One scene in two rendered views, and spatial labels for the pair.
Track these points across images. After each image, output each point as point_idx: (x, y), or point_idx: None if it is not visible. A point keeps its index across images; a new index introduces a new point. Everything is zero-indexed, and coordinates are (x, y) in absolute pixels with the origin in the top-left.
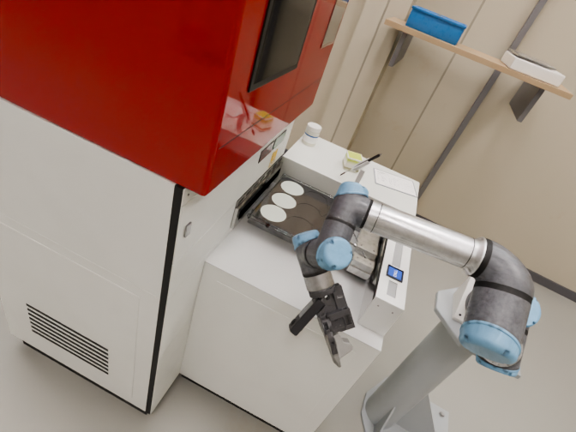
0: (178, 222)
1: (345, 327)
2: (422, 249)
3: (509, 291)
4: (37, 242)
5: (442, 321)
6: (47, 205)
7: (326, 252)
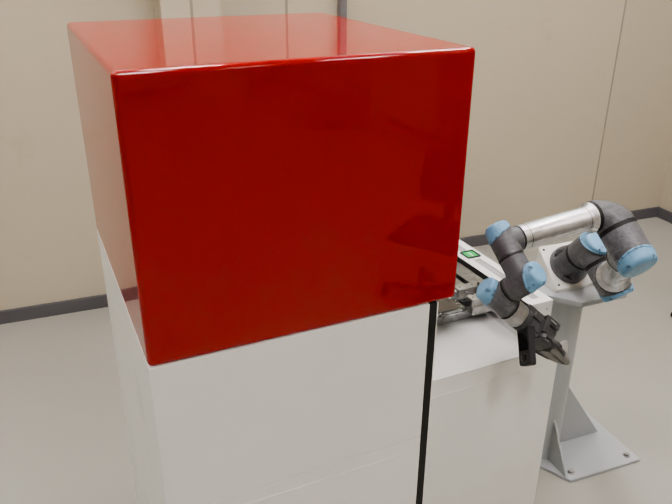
0: (435, 336)
1: (554, 330)
2: (565, 235)
3: (626, 222)
4: (268, 496)
5: (554, 300)
6: (289, 432)
7: (534, 276)
